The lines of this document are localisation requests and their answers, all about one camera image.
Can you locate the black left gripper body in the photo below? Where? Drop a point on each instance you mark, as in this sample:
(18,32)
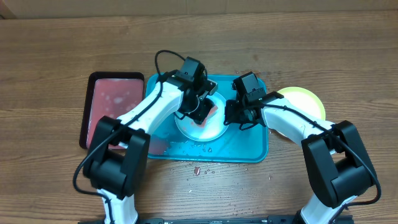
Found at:
(199,110)

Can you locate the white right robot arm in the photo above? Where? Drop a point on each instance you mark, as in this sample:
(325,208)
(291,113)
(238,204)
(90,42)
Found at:
(339,169)

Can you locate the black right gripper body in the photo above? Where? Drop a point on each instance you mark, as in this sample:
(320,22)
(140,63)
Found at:
(237,116)

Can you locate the black tray with pink water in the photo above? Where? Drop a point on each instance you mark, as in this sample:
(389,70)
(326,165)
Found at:
(110,94)

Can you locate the yellow-green plate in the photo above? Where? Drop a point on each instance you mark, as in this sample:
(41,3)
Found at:
(304,100)

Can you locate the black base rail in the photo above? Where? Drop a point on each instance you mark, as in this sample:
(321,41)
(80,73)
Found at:
(272,219)

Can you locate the green and orange sponge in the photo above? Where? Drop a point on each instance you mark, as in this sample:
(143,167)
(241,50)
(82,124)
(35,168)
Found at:
(210,115)

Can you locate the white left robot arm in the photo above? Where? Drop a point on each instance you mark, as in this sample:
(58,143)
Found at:
(117,156)

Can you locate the light blue plate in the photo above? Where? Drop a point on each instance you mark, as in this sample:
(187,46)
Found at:
(214,127)

